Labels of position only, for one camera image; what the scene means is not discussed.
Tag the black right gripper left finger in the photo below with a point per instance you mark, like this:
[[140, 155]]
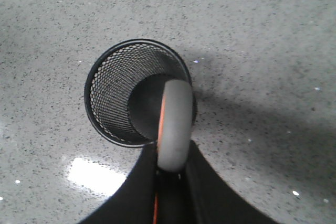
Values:
[[133, 202]]

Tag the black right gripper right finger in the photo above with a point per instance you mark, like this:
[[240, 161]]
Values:
[[212, 199]]

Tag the black mesh pen holder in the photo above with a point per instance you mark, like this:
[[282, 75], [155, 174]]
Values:
[[124, 88]]

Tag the grey and orange scissors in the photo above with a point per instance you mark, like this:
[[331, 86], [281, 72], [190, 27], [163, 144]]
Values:
[[171, 204]]

